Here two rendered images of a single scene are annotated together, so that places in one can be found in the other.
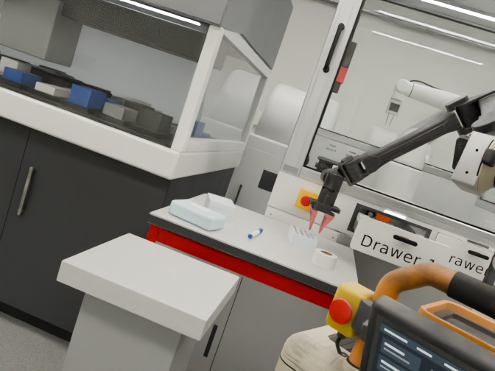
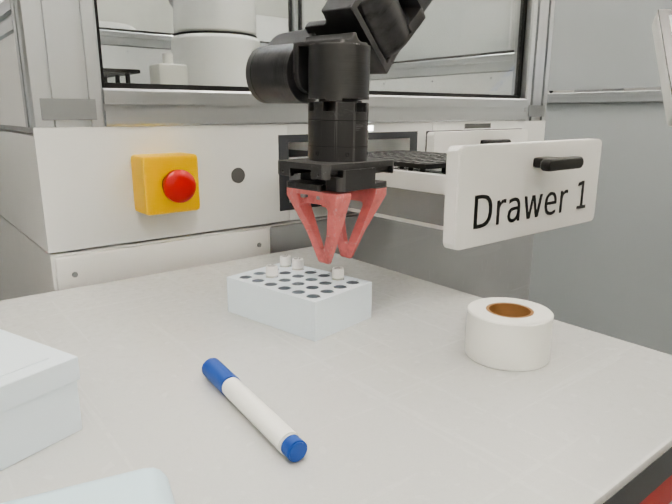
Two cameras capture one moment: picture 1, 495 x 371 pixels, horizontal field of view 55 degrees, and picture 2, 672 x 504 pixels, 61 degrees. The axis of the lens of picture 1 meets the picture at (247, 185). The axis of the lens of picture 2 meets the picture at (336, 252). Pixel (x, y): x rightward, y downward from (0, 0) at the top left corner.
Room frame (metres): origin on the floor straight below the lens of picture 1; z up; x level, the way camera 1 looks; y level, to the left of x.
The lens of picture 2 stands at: (1.19, 0.14, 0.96)
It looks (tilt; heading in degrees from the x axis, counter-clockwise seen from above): 14 degrees down; 313
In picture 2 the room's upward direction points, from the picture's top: straight up
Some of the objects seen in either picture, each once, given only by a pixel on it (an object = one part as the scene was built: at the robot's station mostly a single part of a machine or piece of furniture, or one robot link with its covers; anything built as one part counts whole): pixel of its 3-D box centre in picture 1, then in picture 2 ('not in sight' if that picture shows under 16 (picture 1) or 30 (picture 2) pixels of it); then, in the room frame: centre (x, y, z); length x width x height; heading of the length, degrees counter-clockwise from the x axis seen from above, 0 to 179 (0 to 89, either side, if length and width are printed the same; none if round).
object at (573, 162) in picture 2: (404, 239); (552, 162); (1.46, -0.51, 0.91); 0.07 x 0.04 x 0.01; 81
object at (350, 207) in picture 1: (386, 216); (235, 152); (2.28, -0.67, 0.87); 1.02 x 0.95 x 0.14; 81
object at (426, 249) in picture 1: (399, 247); (530, 188); (1.49, -0.51, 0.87); 0.29 x 0.02 x 0.11; 81
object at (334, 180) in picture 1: (333, 180); (334, 73); (1.57, -0.26, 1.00); 0.07 x 0.06 x 0.07; 3
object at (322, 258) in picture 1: (324, 259); (507, 332); (1.39, -0.29, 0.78); 0.07 x 0.07 x 0.04
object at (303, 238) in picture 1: (302, 237); (298, 297); (1.59, -0.23, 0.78); 0.12 x 0.08 x 0.04; 2
